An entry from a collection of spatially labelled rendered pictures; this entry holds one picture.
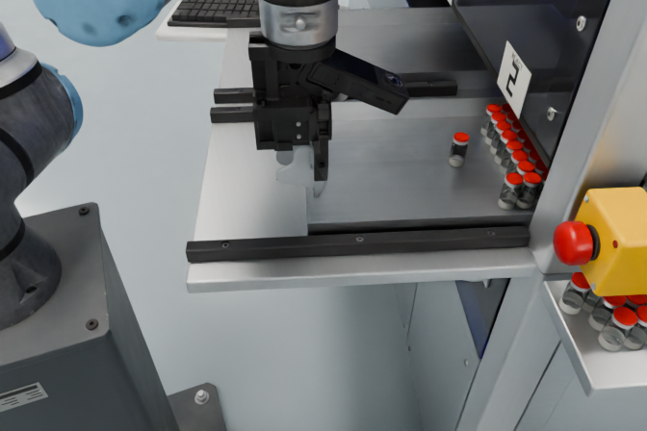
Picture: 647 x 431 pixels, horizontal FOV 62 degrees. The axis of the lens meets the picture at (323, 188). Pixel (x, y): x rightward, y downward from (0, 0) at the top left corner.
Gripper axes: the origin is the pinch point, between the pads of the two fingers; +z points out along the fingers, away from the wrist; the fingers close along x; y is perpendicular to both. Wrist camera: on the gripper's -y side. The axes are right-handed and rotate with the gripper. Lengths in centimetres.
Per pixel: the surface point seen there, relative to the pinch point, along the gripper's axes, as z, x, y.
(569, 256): -7.7, 19.6, -20.8
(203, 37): 12, -68, 23
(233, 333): 92, -42, 24
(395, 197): 3.7, -1.5, -9.7
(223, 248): 1.9, 7.8, 11.6
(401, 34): 4, -49, -19
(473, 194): 3.7, -1.4, -20.0
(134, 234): 92, -84, 61
